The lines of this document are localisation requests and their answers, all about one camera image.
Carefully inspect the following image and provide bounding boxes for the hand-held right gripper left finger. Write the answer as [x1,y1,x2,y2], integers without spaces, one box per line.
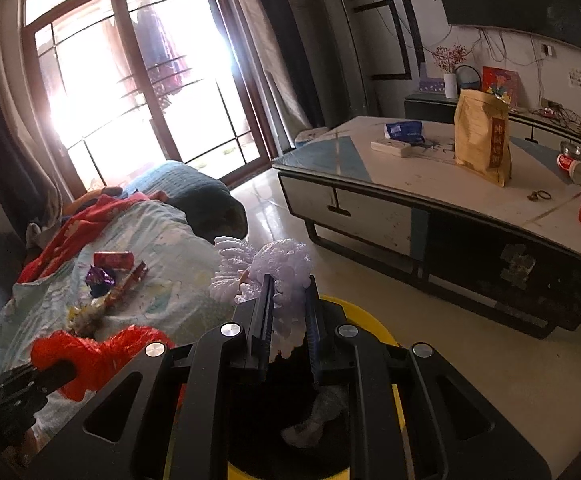
[30,274,276,480]

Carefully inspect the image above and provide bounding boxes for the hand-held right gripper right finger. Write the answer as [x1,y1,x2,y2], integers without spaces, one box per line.
[307,276,554,480]

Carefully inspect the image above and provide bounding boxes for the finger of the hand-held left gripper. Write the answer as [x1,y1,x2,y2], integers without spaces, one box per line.
[0,361,78,456]

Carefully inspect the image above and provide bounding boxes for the yellow trash bin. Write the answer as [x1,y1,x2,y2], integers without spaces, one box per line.
[163,296,402,480]

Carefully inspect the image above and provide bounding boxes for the white foam fruit net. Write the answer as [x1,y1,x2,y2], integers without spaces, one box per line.
[209,236,314,361]

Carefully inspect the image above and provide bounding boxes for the red plastic bag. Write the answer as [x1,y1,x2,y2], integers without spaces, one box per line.
[30,324,177,403]

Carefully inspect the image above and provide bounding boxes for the long red snack wrapper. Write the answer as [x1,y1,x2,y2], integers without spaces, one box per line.
[101,260,149,311]

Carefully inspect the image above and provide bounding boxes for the light blue printed blanket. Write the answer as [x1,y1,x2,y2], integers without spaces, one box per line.
[0,200,251,443]

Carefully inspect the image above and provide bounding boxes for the purple candy wrapper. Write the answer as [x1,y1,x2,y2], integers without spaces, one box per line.
[85,266,117,298]

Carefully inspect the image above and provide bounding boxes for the blue quilted pillow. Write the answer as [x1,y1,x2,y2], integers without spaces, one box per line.
[124,160,249,242]

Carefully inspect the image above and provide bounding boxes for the white and blue coffee table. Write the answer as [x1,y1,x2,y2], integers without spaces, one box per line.
[271,115,581,339]

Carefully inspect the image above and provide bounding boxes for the red printed blanket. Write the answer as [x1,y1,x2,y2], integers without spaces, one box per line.
[18,191,168,283]

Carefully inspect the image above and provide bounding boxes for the brown framed glass door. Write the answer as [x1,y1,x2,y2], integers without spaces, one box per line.
[19,0,282,187]

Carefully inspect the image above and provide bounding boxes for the white plastic container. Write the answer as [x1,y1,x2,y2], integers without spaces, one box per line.
[293,126,330,144]

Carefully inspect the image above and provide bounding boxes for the white power strip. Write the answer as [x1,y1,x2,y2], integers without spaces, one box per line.
[371,138,414,158]

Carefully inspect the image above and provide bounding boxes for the blue tissue pack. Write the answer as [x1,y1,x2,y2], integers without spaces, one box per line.
[384,120,426,145]

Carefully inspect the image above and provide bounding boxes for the blue and beige curtain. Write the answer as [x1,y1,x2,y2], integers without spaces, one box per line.
[0,7,68,241]
[209,0,324,157]

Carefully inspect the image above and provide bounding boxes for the dark television stand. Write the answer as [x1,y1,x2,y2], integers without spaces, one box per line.
[403,92,581,157]

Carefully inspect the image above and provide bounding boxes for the tan paper bag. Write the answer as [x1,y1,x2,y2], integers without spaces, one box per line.
[453,88,513,189]

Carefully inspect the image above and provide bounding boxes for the white vase with red flowers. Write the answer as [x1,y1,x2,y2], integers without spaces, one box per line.
[430,44,472,100]

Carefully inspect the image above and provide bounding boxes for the hanging clothes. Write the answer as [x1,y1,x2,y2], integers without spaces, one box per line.
[134,0,194,112]

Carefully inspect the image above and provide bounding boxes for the grey standing air conditioner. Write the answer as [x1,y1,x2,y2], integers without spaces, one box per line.
[302,0,372,132]

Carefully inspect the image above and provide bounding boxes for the red greeting card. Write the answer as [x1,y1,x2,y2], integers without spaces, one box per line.
[481,66,522,109]

